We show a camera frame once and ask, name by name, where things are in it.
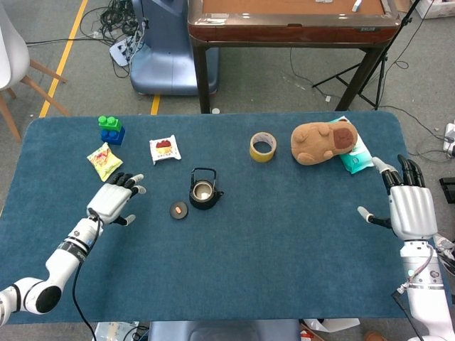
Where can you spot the white snack packet red print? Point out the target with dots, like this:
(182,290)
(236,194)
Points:
(165,149)

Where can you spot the brown capybara plush toy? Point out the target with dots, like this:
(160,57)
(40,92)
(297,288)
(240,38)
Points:
(316,145)

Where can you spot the blue toy building brick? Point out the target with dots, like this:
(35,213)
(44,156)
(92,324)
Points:
(113,136)

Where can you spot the white power strip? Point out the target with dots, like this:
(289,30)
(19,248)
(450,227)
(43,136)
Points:
(119,53)

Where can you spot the upright white mahjong tile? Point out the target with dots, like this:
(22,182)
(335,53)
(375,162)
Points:
(356,5)

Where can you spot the yellow snack bag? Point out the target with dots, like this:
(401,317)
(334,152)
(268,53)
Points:
(105,161)

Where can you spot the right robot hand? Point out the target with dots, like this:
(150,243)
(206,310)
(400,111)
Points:
(412,209)

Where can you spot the blue-grey machine pedestal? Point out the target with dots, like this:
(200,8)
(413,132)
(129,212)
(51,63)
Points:
(167,64)

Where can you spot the blue robot torso base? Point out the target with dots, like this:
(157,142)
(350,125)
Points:
(220,330)

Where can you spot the small black cast-iron teapot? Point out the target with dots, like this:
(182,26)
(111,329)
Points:
(213,202)

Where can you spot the black tripod stand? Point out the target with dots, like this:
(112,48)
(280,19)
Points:
(382,60)

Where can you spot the brown wooden mahjong table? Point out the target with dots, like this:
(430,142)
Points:
(284,33)

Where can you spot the yellow packing tape roll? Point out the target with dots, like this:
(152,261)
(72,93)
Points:
(263,157)

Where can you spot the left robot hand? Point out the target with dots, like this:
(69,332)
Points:
(110,200)

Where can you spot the blue felt table cover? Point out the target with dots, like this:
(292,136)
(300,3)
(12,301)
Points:
(249,248)

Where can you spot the green wet wipes pack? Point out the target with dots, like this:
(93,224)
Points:
(355,161)

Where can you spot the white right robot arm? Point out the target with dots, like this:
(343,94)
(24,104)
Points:
(426,302)

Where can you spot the black lid with wooden knob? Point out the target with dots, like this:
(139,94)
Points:
(174,214)

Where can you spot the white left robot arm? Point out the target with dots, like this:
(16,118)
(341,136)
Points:
(64,263)

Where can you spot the green toy building brick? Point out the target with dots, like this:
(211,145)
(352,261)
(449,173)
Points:
(110,124)

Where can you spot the white plastic chair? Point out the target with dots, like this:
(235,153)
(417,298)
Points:
(10,53)

